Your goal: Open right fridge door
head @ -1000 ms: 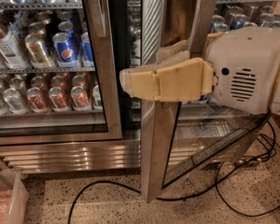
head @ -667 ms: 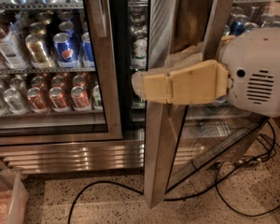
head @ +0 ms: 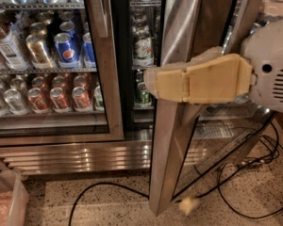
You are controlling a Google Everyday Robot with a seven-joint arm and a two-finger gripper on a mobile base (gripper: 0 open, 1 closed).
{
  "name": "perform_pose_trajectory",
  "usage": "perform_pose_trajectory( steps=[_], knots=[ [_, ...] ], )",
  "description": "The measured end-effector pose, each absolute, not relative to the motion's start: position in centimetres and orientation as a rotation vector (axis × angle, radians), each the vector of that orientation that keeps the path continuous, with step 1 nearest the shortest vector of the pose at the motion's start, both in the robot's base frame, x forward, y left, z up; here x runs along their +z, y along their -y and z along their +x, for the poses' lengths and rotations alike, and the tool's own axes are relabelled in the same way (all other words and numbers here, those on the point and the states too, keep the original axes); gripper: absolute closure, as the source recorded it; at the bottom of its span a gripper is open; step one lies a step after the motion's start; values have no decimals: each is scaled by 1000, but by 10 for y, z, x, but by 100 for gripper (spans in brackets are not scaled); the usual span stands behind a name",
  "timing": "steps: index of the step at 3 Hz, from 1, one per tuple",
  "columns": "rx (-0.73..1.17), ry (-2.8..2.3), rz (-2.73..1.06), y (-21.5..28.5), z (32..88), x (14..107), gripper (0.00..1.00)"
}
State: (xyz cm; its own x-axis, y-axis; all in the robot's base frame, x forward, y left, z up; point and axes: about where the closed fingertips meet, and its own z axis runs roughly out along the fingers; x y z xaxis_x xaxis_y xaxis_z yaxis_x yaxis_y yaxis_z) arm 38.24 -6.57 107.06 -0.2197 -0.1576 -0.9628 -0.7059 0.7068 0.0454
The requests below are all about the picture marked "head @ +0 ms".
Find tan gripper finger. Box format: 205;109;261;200
143;47;253;105

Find glass fridge door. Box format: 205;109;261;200
144;0;283;215
0;0;124;144

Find clear plastic bin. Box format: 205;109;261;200
0;170;29;226

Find brown tea bottle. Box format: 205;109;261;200
0;22;29;71

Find steel fridge base grille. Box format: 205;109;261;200
0;133;262;176

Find blue pepsi can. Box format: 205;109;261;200
54;33;80;69

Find gold soda can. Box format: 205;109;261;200
26;34;57;70

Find green soda can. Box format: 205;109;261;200
135;82;152;107

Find red soda can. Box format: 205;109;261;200
72;87;92;112

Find front diet dew can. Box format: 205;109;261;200
133;31;154;67

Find black floor cable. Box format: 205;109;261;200
67;121;283;226

